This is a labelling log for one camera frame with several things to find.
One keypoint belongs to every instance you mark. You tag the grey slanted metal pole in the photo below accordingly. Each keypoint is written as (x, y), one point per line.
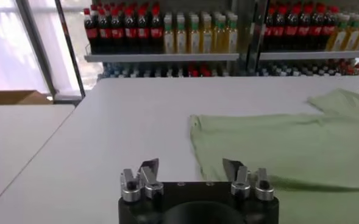
(35, 45)

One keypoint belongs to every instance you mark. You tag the light green polo shirt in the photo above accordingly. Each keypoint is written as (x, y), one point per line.
(289, 146)

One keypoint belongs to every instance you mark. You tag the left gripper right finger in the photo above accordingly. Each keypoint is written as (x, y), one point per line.
(240, 182)

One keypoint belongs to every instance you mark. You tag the red-cap cola bottle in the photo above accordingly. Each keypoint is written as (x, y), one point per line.
(90, 33)
(104, 33)
(316, 30)
(156, 32)
(304, 30)
(328, 30)
(130, 33)
(268, 32)
(279, 32)
(144, 33)
(291, 31)
(117, 33)

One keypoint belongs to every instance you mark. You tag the brown cardboard box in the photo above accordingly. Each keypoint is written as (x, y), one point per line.
(11, 97)

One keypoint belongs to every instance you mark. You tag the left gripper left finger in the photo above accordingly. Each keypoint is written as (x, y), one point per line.
(150, 182)

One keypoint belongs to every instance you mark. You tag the grey metal shelving rack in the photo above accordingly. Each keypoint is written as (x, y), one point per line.
(161, 57)
(316, 55)

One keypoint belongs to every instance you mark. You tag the black slanted metal pole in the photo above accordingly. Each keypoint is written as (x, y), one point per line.
(69, 45)

